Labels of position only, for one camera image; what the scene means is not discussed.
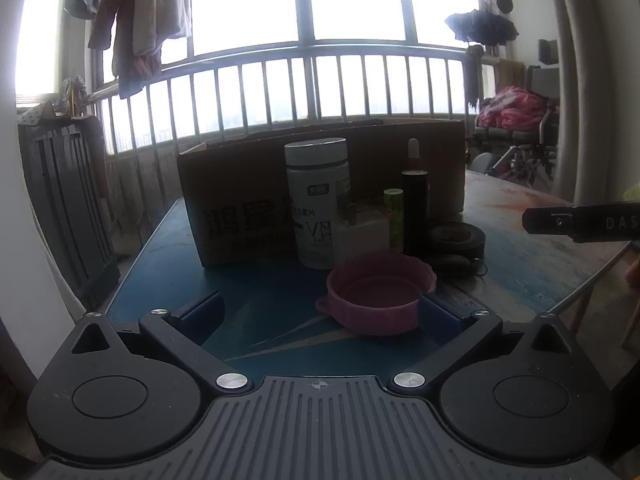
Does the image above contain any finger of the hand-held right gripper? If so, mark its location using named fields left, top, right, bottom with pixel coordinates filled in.
left=522, top=204, right=576, bottom=235

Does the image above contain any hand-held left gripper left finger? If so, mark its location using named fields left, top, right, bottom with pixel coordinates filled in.
left=70, top=290, right=252, bottom=393

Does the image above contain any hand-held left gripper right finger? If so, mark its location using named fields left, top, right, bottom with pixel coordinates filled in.
left=391, top=294, right=573, bottom=393

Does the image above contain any pink silicone bowl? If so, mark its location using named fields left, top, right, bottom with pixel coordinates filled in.
left=315, top=252, right=437, bottom=337

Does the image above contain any black tape roll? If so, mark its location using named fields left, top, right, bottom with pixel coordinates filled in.
left=429, top=224, right=487, bottom=261

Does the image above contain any green tube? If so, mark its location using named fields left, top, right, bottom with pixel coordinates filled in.
left=383, top=188, right=405, bottom=251

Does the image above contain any black tube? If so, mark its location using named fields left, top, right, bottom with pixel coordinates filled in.
left=401, top=169, right=430, bottom=257

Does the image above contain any white charger plug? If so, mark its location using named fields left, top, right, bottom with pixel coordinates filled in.
left=332, top=205, right=391, bottom=268

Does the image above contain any large cardboard box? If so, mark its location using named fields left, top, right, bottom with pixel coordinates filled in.
left=176, top=119, right=468, bottom=268

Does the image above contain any white bottle with grey lid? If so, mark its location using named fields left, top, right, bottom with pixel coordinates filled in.
left=284, top=137, right=351, bottom=271

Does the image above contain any wheelchair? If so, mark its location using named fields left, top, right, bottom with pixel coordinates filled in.
left=470, top=65, right=563, bottom=183

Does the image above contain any pink blanket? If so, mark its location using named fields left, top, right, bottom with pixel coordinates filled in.
left=475, top=86, right=548, bottom=131

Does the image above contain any hanging beige towel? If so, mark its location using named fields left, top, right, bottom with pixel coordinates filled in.
left=497, top=57, right=526, bottom=96

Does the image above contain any brown hanging scarf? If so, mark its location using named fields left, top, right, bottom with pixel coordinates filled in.
left=465, top=44, right=485, bottom=111

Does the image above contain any grey folding cabinet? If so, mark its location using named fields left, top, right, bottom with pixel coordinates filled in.
left=17, top=115, right=121, bottom=306

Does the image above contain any dark frilly umbrella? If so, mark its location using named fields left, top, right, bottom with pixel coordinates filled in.
left=445, top=10, right=521, bottom=43

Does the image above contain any metal balcony railing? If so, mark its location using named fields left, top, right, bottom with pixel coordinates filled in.
left=87, top=42, right=481, bottom=161

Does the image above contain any mop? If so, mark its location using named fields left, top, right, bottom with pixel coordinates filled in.
left=57, top=76, right=88, bottom=117

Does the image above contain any brown jacket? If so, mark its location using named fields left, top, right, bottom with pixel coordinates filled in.
left=89, top=0, right=166, bottom=100

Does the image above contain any white fleece jacket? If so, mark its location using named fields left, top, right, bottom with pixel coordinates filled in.
left=132, top=0, right=193, bottom=58

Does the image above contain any metal window frame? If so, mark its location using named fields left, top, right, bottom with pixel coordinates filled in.
left=15, top=0, right=481, bottom=111

